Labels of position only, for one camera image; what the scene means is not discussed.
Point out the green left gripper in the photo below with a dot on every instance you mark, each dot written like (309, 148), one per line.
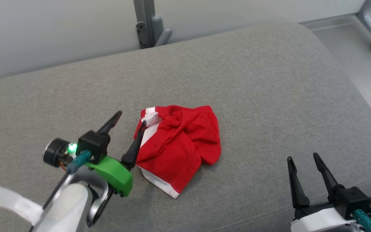
(116, 175)

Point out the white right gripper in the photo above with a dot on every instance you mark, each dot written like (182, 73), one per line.
(317, 222)

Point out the red shorts with white trim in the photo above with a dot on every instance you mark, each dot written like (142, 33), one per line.
(179, 145)

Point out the grey fabric sofa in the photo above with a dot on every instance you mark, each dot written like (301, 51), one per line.
(269, 96)

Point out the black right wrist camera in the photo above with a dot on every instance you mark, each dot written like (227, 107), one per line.
(353, 198)

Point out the grey metal partition post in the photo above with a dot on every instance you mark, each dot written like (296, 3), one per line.
(147, 19)

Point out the grey partition base rail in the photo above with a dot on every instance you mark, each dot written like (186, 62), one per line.
(330, 22)

